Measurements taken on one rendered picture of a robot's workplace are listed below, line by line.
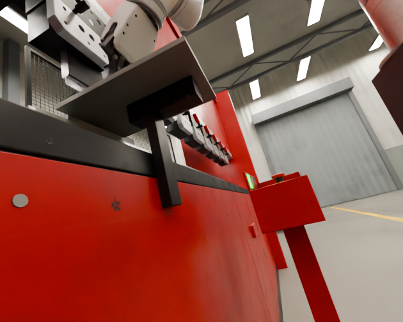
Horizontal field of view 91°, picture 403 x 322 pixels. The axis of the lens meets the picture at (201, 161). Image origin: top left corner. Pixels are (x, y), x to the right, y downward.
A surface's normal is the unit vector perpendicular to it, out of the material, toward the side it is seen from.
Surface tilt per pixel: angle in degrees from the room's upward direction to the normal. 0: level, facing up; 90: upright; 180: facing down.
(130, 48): 136
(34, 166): 90
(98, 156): 90
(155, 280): 90
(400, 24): 90
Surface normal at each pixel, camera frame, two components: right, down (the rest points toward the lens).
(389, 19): -0.97, 0.22
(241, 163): -0.33, -0.18
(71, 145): 0.91, -0.32
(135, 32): 0.83, 0.35
